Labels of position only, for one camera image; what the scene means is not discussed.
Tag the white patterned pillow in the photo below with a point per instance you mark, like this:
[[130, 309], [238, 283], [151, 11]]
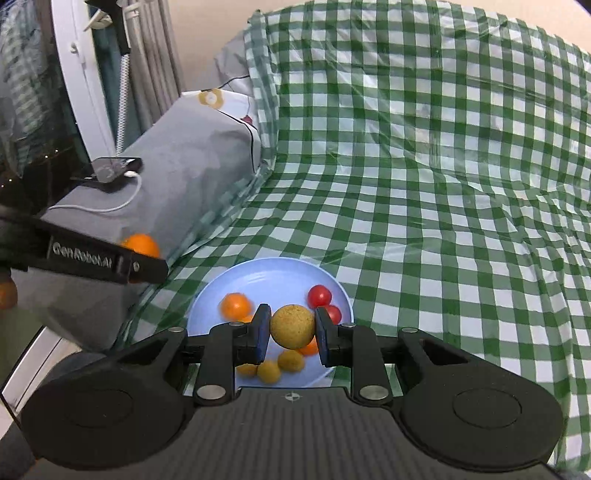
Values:
[[217, 104]]

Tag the yellow round fruit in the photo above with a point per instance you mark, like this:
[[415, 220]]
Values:
[[268, 371], [292, 361], [247, 369], [293, 325]]

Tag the small red tomato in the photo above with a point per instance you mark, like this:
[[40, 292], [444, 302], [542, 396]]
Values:
[[334, 314]]

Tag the black smartphone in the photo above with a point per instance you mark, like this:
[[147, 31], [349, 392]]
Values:
[[113, 170]]

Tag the grey curtain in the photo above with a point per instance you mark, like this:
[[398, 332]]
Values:
[[154, 60]]

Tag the green checkered cloth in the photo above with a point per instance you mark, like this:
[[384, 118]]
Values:
[[415, 184]]

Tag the light blue plate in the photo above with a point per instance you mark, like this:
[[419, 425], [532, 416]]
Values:
[[286, 281]]

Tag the striped pole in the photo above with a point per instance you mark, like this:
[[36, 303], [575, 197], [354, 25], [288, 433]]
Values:
[[123, 106]]

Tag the black clamp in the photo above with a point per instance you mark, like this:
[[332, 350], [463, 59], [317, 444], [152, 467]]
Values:
[[113, 23]]

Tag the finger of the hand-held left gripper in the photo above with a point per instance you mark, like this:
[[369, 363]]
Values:
[[143, 267]]

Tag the large red tomato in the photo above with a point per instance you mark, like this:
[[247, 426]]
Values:
[[319, 295]]

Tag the teal curtain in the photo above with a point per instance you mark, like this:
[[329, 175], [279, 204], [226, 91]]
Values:
[[107, 83]]

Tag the grey pillow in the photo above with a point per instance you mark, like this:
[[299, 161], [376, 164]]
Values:
[[233, 64]]

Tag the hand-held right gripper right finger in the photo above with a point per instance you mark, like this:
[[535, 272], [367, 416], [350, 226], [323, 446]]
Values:
[[322, 337]]

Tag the orange tangerine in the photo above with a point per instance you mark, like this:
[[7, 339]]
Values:
[[248, 319], [235, 306], [141, 244], [309, 347]]

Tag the white door frame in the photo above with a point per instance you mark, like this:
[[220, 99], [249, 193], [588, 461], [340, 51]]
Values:
[[78, 83]]

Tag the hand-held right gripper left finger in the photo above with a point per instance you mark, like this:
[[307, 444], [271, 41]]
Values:
[[262, 332]]

